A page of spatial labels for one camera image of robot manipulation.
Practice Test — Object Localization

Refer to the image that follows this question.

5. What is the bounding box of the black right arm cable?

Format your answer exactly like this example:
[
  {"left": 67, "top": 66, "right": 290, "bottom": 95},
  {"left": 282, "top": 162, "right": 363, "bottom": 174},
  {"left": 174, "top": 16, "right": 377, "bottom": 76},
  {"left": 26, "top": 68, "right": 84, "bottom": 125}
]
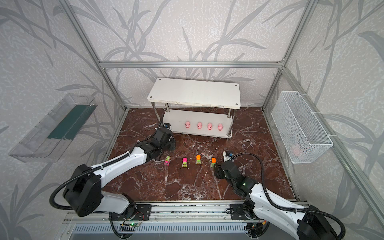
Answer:
[{"left": 232, "top": 152, "right": 346, "bottom": 240}]

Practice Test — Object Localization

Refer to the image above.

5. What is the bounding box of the white wire wall basket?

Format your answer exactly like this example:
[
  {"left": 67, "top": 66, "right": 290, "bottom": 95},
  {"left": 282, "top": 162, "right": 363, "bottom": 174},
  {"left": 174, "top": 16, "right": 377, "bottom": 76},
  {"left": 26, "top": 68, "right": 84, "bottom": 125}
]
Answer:
[{"left": 271, "top": 91, "right": 333, "bottom": 164}]

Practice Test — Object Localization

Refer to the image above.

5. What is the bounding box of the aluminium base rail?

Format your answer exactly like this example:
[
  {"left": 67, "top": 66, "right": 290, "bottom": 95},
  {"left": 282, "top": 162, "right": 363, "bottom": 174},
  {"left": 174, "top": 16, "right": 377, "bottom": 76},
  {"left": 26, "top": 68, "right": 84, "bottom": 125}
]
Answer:
[{"left": 62, "top": 200, "right": 316, "bottom": 235}]

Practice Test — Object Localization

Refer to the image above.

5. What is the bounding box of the green truck orange load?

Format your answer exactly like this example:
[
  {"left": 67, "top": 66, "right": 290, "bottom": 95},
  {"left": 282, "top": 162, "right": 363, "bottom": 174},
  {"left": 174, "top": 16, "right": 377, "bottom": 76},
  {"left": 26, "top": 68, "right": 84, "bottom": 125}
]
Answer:
[
  {"left": 196, "top": 155, "right": 201, "bottom": 165},
  {"left": 211, "top": 158, "right": 216, "bottom": 168}
]

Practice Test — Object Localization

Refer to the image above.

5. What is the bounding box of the aluminium frame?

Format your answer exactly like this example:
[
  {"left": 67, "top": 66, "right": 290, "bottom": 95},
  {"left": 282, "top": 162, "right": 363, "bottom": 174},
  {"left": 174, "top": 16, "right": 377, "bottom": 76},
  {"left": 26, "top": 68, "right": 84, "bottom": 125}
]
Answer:
[{"left": 59, "top": 1, "right": 384, "bottom": 224}]

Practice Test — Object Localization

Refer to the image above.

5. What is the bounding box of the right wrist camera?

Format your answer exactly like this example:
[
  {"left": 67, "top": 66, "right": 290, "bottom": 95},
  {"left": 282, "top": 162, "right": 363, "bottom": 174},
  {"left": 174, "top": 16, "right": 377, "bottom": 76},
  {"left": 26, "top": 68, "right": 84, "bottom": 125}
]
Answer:
[{"left": 223, "top": 151, "right": 234, "bottom": 162}]

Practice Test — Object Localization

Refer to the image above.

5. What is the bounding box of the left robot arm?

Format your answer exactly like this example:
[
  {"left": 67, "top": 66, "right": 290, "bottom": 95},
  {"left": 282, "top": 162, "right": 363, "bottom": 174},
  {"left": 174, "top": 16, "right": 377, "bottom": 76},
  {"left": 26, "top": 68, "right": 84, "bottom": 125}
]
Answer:
[{"left": 63, "top": 127, "right": 176, "bottom": 218}]

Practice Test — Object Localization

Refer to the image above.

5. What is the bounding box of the pink toy in basket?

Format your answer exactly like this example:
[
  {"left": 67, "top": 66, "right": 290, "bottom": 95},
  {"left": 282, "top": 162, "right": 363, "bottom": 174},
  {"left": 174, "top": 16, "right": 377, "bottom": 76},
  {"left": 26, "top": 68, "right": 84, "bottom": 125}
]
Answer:
[{"left": 291, "top": 145, "right": 305, "bottom": 159}]

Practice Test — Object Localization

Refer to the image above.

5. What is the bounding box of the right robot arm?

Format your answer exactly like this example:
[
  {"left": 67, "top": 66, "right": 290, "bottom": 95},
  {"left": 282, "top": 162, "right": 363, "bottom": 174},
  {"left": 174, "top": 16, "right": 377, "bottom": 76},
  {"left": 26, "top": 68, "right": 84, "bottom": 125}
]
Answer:
[{"left": 214, "top": 160, "right": 339, "bottom": 240}]

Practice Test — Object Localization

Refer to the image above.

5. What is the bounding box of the white two-tier shelf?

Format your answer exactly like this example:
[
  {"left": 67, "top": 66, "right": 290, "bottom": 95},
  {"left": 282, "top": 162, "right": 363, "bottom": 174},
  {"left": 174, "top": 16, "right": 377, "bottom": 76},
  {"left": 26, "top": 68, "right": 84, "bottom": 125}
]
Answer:
[{"left": 148, "top": 78, "right": 241, "bottom": 139}]

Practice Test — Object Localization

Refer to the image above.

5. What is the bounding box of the green truck orange load left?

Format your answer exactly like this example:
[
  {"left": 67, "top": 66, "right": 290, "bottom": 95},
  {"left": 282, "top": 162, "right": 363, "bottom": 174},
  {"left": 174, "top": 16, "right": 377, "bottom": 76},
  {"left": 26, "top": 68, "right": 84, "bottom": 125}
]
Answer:
[{"left": 196, "top": 155, "right": 201, "bottom": 165}]

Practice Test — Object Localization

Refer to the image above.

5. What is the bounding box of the green truck orange load right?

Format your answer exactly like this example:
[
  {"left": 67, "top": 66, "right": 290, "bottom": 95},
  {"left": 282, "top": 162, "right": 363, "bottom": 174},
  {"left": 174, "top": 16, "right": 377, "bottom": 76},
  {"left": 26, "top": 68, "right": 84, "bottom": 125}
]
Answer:
[{"left": 211, "top": 158, "right": 216, "bottom": 168}]

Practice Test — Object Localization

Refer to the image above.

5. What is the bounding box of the pink green toy truck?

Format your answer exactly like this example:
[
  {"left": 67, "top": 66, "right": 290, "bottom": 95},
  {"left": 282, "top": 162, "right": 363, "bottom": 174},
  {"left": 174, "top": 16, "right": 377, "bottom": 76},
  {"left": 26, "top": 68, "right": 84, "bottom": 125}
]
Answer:
[{"left": 164, "top": 156, "right": 171, "bottom": 166}]

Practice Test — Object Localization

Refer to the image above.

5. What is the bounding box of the clear plastic wall bin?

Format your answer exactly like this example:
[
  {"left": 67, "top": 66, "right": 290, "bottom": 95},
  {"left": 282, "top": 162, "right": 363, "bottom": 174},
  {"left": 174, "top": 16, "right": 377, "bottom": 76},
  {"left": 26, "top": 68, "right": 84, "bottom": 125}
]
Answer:
[{"left": 9, "top": 94, "right": 98, "bottom": 163}]

